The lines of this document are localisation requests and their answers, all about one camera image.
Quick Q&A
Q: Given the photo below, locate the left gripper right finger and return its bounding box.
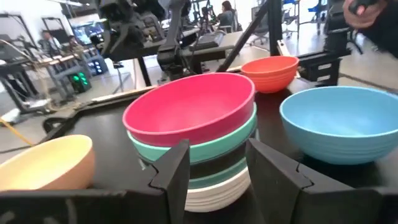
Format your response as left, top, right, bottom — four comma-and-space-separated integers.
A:
244, 138, 379, 224

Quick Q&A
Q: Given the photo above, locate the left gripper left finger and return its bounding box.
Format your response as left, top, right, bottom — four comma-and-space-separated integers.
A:
124, 139, 191, 224

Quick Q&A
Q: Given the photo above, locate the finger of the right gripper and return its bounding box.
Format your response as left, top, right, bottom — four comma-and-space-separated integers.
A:
99, 21, 149, 62

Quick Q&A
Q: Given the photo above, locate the teal ribbed bowl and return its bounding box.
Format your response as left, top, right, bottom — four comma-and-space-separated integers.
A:
187, 157, 249, 190
126, 102, 259, 166

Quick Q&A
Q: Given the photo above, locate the black ribbed bowl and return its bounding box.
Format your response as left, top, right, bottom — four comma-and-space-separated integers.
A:
188, 144, 249, 180

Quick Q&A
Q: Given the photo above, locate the white ribbed bowl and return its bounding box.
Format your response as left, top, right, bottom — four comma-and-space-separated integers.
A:
184, 167, 252, 213

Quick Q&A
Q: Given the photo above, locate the magenta ribbed bowl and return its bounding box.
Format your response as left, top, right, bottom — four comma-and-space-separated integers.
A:
121, 72, 256, 148

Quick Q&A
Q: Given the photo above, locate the light blue ribbed bowl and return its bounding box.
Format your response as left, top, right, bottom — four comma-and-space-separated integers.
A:
279, 85, 398, 166

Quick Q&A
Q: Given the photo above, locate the red ribbed bowl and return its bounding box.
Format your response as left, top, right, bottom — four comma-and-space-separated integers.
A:
240, 55, 300, 95

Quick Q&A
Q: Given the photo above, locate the peach bowl with yellow inside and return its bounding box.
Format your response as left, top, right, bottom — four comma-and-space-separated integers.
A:
0, 134, 96, 192

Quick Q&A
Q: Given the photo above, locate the computer with blue lights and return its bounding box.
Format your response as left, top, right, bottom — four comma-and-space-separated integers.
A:
86, 58, 109, 75

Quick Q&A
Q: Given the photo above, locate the monitor screen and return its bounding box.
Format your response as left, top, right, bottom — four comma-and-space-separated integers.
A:
71, 21, 106, 46

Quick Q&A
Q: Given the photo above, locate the person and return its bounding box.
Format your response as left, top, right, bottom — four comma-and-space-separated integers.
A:
37, 29, 63, 60
216, 0, 239, 34
65, 34, 86, 62

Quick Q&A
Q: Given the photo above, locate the computer with green lights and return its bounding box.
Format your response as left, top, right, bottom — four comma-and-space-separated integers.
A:
67, 70, 93, 94

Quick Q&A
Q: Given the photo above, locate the grey workbench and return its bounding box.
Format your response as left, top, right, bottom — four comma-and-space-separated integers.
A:
0, 46, 109, 114

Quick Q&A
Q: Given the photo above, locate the black keyboard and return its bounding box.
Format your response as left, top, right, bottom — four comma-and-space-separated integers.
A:
188, 30, 226, 52

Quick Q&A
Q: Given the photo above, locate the grey desk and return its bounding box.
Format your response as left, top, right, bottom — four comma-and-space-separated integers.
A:
107, 27, 249, 88

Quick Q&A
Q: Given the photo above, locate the person's hand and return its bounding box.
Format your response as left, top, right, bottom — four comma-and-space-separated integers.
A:
341, 0, 389, 30

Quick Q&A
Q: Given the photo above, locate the black handheld device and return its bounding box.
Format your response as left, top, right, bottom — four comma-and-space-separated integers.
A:
347, 0, 379, 15

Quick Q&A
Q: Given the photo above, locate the black diagonal frame brace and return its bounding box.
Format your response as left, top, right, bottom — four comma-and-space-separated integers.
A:
216, 0, 272, 73

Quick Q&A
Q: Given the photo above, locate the yellow cable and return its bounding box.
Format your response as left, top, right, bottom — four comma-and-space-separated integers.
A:
0, 117, 35, 147

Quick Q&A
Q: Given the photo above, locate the black frame upright post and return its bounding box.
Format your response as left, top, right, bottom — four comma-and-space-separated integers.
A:
267, 0, 283, 57

